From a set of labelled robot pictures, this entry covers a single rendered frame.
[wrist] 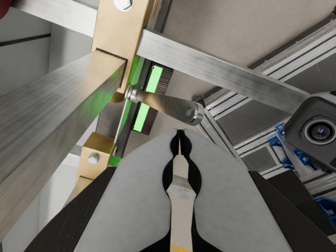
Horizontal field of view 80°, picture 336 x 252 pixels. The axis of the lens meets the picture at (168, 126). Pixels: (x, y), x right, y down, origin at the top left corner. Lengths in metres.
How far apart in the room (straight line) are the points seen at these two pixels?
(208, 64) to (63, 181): 0.66
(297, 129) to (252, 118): 0.88
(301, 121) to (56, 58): 0.52
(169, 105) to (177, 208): 1.67
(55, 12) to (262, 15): 1.02
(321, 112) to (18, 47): 0.47
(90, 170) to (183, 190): 0.18
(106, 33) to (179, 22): 0.88
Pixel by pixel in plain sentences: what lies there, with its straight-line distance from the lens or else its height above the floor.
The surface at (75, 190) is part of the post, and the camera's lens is 0.41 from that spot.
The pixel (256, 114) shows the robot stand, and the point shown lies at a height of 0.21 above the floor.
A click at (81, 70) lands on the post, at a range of 0.19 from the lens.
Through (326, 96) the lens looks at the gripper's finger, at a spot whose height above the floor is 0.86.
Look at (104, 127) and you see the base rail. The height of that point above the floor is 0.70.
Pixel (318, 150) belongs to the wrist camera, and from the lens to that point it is 0.21.
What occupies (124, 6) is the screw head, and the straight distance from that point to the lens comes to 0.24.
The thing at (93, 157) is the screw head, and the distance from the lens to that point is 0.37.
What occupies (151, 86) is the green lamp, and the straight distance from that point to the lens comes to 0.44.
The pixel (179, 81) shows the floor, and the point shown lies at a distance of 1.17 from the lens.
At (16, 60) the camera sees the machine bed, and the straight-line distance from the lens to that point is 0.49.
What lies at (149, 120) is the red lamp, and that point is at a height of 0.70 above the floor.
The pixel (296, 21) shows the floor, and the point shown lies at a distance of 1.25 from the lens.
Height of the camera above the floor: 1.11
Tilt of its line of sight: 60 degrees down
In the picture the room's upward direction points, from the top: 175 degrees counter-clockwise
